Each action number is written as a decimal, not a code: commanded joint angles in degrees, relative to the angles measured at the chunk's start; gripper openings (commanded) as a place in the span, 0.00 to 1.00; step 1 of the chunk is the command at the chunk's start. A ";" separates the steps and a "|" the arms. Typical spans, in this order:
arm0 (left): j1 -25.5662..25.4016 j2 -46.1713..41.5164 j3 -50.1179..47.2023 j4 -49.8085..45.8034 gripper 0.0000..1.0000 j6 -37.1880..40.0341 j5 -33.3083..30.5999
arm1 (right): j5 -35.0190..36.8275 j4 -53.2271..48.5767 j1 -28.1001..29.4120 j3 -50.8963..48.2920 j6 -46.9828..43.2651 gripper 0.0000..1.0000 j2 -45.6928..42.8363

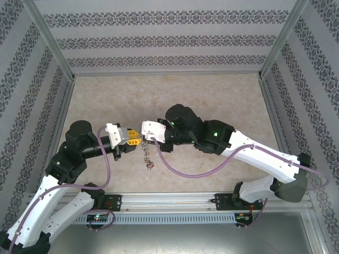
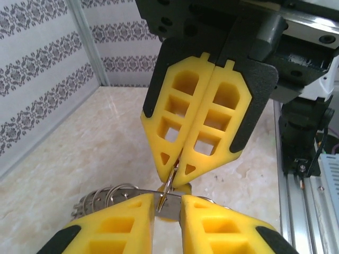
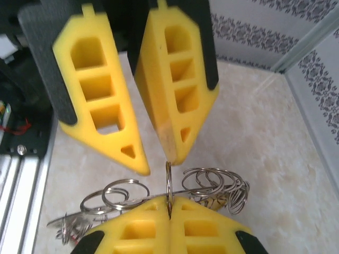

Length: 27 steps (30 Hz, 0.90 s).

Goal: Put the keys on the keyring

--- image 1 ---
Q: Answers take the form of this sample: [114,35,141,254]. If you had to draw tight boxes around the metal keyring chain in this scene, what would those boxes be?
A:
[141,140,156,171]

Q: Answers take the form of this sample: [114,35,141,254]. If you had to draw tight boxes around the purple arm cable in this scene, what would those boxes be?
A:
[7,126,112,254]
[152,136,329,192]

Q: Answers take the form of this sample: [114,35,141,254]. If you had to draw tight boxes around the short purple base cable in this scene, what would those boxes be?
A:
[88,208,116,231]
[245,197,268,231]

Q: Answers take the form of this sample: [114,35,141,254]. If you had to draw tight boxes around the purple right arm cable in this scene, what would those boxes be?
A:
[152,136,329,192]

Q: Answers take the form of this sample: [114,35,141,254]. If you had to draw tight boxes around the white slotted cable duct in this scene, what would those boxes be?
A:
[75,213,239,225]

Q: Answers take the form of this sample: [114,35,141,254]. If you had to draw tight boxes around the steel front panel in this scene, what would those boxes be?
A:
[47,224,326,254]

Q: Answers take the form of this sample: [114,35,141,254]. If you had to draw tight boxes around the aluminium frame floor bar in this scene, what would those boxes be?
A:
[51,79,76,157]
[259,78,297,159]
[71,70,263,77]

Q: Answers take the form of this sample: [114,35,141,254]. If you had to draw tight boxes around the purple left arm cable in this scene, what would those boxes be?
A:
[7,126,112,254]

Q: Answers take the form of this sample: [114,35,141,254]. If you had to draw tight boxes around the aluminium frame post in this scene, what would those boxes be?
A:
[21,0,77,81]
[257,0,310,79]

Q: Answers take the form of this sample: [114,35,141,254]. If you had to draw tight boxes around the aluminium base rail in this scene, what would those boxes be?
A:
[87,192,310,212]

